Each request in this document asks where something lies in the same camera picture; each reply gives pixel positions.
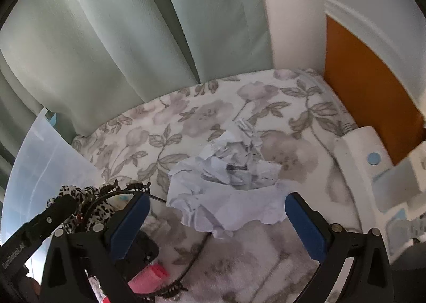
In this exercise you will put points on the white paper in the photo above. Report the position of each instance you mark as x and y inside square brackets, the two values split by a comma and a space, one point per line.
[216, 196]

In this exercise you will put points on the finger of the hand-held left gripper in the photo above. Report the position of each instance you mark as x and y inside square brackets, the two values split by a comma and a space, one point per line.
[53, 218]

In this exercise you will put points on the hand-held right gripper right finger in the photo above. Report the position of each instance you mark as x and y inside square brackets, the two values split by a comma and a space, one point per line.
[304, 226]

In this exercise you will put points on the white headboard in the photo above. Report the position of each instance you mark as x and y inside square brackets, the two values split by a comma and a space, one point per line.
[352, 18]

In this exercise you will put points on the leopard print scrunchie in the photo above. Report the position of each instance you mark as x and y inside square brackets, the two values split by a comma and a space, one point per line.
[78, 193]

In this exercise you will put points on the clear plastic container blue latches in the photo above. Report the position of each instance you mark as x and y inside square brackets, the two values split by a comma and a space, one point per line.
[43, 163]

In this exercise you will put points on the orange wooden bed panel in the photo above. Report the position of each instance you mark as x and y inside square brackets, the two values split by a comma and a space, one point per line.
[362, 83]

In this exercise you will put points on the grey floral blanket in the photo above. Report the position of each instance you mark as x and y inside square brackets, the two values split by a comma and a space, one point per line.
[206, 113]

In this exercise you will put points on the black toothed headband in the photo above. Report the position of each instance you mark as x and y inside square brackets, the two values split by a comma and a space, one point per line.
[138, 186]

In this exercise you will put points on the pale green curtain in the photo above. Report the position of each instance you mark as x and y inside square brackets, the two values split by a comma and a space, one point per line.
[116, 40]

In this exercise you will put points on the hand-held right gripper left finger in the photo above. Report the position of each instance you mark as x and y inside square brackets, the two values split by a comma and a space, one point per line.
[128, 226]

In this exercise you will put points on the pink comb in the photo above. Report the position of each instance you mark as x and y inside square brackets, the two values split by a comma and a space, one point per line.
[149, 276]

